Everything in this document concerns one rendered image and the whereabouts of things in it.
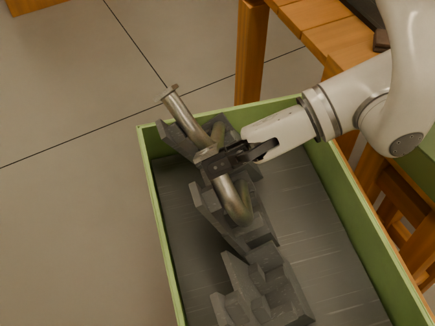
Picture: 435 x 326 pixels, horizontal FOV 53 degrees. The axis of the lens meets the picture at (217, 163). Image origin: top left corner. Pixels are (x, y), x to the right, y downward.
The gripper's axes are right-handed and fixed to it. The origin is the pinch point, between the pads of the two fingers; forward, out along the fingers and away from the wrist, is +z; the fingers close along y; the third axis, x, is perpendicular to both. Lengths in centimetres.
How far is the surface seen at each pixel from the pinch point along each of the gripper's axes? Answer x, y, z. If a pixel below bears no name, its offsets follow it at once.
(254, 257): 21.3, -10.9, 3.3
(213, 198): 4.6, 1.5, 2.8
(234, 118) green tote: -1.3, -38.7, -3.6
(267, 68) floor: -3, -194, -26
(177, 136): -5.6, -10.8, 5.7
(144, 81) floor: -28, -183, 40
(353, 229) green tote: 30.0, -23.3, -16.7
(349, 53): -1, -63, -40
